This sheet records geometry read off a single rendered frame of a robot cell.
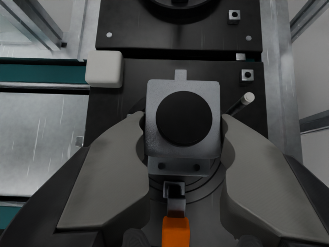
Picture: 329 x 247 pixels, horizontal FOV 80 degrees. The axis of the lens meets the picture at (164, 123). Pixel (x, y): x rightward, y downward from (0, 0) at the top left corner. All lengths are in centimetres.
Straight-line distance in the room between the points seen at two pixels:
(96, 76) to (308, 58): 40
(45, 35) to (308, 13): 37
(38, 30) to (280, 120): 34
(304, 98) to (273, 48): 15
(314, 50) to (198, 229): 41
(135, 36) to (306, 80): 33
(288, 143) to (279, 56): 13
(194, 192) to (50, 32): 28
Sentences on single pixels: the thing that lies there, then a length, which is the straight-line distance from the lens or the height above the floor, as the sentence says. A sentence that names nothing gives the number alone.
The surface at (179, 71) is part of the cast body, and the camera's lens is 17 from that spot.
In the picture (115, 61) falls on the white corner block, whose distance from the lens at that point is 28.
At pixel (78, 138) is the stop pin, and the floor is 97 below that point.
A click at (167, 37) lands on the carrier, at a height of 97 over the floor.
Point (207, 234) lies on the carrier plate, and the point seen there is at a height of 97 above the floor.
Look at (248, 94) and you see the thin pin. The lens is 17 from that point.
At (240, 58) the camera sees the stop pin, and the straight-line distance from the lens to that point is 31.
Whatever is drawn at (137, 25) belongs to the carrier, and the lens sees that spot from 33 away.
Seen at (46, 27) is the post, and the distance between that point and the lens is 33.
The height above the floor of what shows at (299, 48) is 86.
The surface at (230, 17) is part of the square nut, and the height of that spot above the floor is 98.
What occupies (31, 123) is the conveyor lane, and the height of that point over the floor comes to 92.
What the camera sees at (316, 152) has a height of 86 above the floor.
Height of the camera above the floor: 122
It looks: 78 degrees down
